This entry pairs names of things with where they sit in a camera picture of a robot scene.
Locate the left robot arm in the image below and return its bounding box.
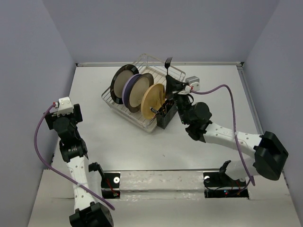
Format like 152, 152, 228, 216
45, 100, 114, 227

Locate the black utensil caddy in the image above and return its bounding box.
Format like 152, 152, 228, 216
156, 99, 177, 129

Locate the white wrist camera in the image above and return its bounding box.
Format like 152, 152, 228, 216
54, 96, 74, 116
185, 76, 200, 91

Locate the yellow plate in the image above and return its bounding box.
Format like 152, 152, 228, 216
141, 83, 164, 120

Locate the metal wire dish rack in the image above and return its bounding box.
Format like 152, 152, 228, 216
101, 53, 186, 132

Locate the black rimmed plate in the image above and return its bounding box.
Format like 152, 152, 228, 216
110, 64, 139, 105

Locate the gold knife green handle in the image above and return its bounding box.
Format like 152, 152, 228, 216
161, 88, 166, 114

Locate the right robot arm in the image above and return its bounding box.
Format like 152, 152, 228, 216
166, 75, 288, 185

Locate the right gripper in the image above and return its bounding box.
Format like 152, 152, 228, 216
165, 75, 191, 125

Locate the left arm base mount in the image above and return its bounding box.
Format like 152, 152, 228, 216
88, 162, 121, 199

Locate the dark fork thin handle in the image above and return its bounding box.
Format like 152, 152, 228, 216
164, 57, 172, 75

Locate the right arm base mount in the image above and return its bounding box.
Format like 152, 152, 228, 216
203, 160, 249, 199

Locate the grey brown plate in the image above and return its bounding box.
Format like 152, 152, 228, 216
128, 73, 154, 113

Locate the purple plate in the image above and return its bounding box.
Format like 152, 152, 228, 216
122, 74, 141, 107

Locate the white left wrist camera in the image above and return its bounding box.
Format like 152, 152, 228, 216
54, 96, 74, 116

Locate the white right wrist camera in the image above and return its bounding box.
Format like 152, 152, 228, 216
185, 76, 200, 91

